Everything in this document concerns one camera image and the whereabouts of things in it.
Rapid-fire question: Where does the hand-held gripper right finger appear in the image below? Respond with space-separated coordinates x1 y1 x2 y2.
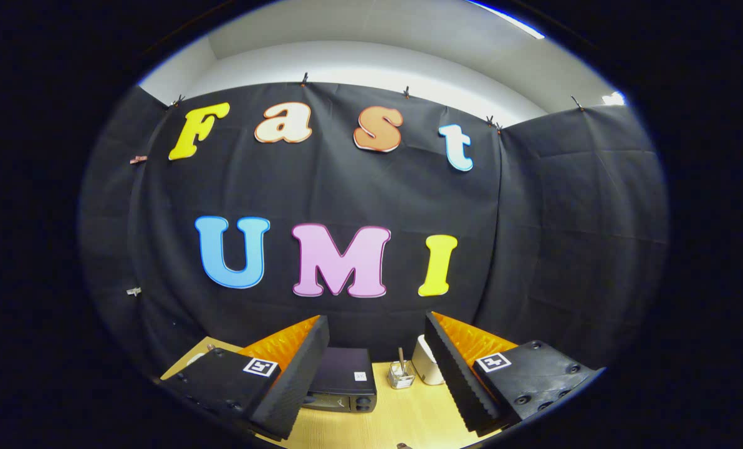
423 311 605 437

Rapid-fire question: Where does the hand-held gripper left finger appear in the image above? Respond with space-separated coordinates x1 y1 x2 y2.
158 315 331 440

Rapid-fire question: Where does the black toaster oven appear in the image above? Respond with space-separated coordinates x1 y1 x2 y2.
302 347 378 413

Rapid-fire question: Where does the white bread toaster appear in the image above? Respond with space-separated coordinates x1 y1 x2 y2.
411 335 445 385

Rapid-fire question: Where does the small glass jar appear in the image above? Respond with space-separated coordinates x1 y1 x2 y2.
388 360 416 390

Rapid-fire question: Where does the row of black clips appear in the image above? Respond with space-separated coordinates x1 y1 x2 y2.
171 72 585 135

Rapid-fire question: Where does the long ceiling light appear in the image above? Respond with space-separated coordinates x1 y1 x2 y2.
471 0 545 39

